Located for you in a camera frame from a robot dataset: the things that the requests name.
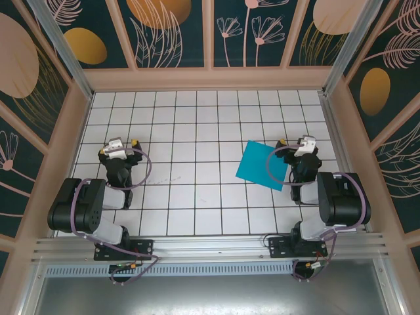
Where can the blue cloth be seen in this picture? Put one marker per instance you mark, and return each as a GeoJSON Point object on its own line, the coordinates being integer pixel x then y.
{"type": "Point", "coordinates": [259, 167]}

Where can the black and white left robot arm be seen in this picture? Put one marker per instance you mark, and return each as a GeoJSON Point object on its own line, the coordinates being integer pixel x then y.
{"type": "Point", "coordinates": [70, 210]}

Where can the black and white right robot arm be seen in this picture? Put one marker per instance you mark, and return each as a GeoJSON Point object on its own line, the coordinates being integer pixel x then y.
{"type": "Point", "coordinates": [341, 203]}

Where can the grey metal shelf plate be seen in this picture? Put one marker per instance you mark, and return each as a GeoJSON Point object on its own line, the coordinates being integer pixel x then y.
{"type": "Point", "coordinates": [210, 295]}

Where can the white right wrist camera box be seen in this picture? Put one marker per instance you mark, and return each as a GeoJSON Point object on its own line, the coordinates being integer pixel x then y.
{"type": "Point", "coordinates": [305, 146]}

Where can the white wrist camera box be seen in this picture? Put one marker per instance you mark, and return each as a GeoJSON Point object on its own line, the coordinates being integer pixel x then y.
{"type": "Point", "coordinates": [115, 148]}
{"type": "Point", "coordinates": [305, 146]}

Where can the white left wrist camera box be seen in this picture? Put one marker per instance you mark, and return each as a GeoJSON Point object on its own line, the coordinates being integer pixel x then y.
{"type": "Point", "coordinates": [115, 148]}

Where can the aluminium table side rail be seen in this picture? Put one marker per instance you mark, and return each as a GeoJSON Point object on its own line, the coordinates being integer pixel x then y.
{"type": "Point", "coordinates": [343, 164]}

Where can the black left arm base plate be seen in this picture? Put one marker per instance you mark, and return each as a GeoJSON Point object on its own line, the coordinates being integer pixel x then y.
{"type": "Point", "coordinates": [144, 249]}

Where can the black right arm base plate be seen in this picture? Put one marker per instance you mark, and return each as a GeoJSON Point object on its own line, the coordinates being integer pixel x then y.
{"type": "Point", "coordinates": [279, 247]}

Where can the aluminium frame post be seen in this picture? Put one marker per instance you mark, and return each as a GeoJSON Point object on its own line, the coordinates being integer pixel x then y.
{"type": "Point", "coordinates": [62, 49]}
{"type": "Point", "coordinates": [352, 46]}

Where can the long aluminium mounting rail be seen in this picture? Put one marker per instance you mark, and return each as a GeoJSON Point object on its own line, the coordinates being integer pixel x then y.
{"type": "Point", "coordinates": [210, 249]}

